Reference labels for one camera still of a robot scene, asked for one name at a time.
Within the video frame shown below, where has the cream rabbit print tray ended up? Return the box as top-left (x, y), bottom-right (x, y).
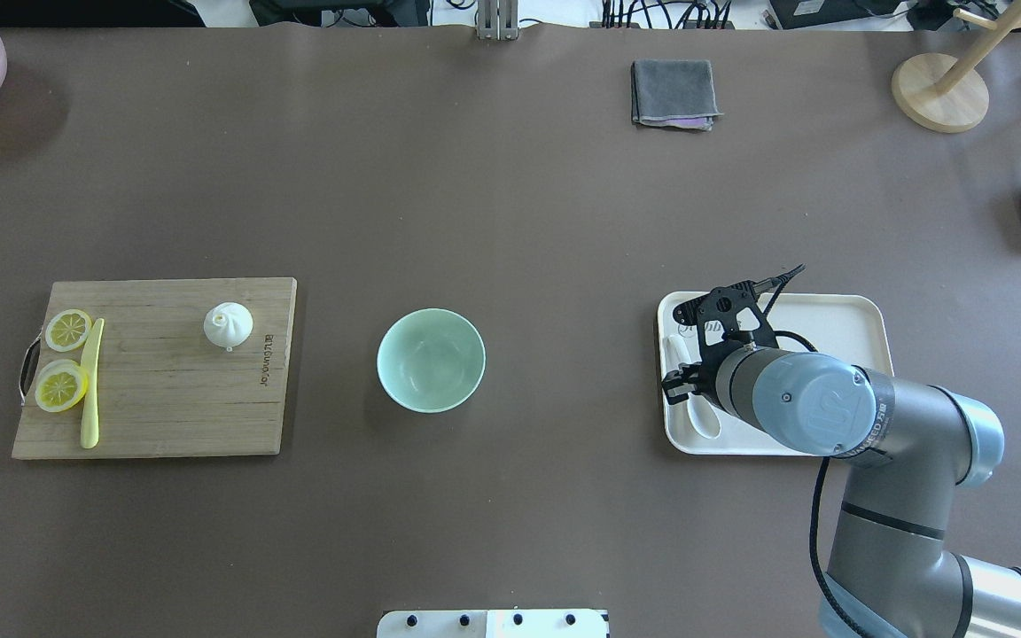
top-left (655, 291), bottom-right (894, 456)

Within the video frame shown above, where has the yellow plastic knife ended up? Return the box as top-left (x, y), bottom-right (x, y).
top-left (80, 316), bottom-right (105, 449)

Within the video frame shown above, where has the upper lemon slice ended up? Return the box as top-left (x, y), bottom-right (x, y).
top-left (43, 308), bottom-right (94, 353)

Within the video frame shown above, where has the wooden mug tree stand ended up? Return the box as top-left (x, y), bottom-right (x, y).
top-left (891, 1), bottom-right (1021, 134)

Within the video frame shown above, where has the lower lemon slice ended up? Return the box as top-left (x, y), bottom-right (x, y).
top-left (34, 358), bottom-right (90, 413)

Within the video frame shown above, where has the mint green bowl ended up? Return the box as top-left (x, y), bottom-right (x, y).
top-left (376, 308), bottom-right (487, 415)

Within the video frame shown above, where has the lemon slice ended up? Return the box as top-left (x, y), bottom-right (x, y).
top-left (34, 358), bottom-right (90, 413)
top-left (43, 308), bottom-right (94, 353)

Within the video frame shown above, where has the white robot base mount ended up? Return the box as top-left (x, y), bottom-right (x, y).
top-left (376, 607), bottom-right (611, 637)

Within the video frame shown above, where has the white ceramic spoon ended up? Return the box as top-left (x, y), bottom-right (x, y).
top-left (666, 334), bottom-right (721, 440)

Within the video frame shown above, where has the grey folded cloth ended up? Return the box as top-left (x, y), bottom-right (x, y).
top-left (629, 59), bottom-right (722, 132)

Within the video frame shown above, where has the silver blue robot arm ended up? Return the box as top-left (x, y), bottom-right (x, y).
top-left (661, 272), bottom-right (1021, 637)

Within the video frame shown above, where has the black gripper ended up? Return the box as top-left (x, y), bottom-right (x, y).
top-left (661, 279), bottom-right (781, 405)

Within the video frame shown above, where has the wooden cutting board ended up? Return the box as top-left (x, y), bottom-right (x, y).
top-left (12, 277), bottom-right (297, 460)

